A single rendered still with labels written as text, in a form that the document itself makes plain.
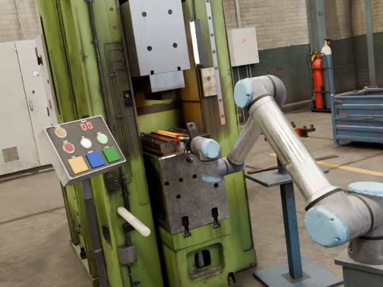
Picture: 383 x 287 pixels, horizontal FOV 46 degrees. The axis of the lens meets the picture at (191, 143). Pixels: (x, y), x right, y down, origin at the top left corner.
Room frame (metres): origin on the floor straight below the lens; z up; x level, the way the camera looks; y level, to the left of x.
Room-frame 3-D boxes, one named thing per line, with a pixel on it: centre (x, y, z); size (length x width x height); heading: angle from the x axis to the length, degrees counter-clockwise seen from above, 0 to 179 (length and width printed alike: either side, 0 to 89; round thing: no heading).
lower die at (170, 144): (2.71, 0.17, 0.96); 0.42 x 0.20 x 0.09; 23
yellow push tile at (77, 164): (2.06, 0.54, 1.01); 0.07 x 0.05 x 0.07; 138
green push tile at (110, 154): (2.21, 0.41, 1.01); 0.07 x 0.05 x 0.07; 138
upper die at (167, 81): (2.71, 0.17, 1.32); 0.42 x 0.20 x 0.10; 23
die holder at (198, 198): (2.74, 0.12, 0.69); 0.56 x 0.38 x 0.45; 23
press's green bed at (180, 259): (2.74, 0.12, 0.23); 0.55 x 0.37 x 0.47; 23
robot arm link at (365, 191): (1.59, -0.62, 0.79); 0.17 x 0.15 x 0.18; 119
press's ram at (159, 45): (2.73, 0.13, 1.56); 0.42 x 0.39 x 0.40; 23
